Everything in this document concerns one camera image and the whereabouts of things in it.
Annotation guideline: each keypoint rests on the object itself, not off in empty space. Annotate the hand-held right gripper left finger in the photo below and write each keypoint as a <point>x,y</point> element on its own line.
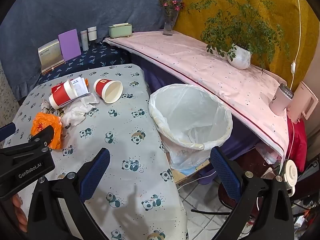
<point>96,175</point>

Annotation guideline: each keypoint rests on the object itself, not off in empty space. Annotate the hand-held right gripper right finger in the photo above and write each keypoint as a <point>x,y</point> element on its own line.
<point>225,175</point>

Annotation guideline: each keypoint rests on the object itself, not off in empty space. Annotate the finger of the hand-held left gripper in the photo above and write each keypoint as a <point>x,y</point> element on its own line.
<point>42,136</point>
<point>7,131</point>

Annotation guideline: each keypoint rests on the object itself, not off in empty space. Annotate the orange plastic wrapper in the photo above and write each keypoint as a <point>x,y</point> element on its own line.
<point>41,123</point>

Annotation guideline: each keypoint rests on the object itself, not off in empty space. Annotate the white tissue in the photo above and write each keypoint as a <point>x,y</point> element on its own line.
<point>75,112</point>

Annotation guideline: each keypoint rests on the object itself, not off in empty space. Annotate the red paper cup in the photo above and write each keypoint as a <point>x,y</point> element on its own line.
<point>102,86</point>
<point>58,95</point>

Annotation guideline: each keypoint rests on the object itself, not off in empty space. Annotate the printed white paper sheet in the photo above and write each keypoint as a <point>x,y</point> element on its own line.
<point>80,87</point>

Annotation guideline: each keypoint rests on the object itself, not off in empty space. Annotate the bin with white plastic liner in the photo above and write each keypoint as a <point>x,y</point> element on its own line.
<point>190,110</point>

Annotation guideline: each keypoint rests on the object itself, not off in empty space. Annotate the person's left hand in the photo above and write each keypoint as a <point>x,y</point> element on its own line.
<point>20,212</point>

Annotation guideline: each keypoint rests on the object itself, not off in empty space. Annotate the grey crumpled scrap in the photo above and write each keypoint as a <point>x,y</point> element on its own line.
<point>46,107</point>

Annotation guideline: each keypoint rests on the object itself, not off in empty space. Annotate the panda print tablecloth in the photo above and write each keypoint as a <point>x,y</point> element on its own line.
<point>120,135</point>

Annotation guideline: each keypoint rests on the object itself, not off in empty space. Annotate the clear plastic bag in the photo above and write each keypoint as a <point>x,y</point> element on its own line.
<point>267,153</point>

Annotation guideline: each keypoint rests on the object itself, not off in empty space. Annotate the white round plastic device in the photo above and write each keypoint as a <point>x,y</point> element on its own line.
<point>291,172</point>

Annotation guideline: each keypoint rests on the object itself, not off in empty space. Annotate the small orange wrapper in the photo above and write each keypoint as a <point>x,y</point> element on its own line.
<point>86,82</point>

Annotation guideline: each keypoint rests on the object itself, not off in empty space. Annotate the red cloth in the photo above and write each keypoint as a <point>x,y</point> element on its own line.
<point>298,142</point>

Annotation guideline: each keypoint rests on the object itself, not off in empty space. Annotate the silver white box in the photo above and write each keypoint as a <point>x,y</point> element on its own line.
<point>50,55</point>

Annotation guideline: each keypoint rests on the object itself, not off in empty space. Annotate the pink thermos cup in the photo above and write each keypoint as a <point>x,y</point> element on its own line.
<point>278,102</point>

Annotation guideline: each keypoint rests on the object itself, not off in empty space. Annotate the purple notebook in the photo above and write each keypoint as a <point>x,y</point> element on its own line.
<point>70,45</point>

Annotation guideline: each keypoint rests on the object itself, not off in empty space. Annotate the navy floral cloth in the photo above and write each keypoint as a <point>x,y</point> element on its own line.
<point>100,55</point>

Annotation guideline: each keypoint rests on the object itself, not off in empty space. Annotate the slim white bottle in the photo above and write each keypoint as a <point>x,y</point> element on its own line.
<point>84,41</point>

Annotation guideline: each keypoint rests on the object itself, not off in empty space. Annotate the white bottle with dark base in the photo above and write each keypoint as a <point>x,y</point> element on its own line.
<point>92,33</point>

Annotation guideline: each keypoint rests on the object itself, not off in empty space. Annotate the pink cloth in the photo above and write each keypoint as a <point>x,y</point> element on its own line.
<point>200,62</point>

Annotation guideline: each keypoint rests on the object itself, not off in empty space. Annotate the purple cloth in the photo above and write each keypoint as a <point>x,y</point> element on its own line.
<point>160,77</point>

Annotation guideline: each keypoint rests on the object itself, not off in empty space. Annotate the green plant in white pot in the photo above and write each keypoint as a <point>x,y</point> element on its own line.
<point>240,57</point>

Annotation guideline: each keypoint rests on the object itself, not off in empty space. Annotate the pale green box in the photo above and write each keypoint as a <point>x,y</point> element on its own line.
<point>120,31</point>

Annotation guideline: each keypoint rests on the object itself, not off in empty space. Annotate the blue grey blanket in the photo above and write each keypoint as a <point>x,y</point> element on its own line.
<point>75,5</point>

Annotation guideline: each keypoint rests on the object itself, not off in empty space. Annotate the glass vase with pink flowers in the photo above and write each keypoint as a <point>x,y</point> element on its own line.
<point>168,27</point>

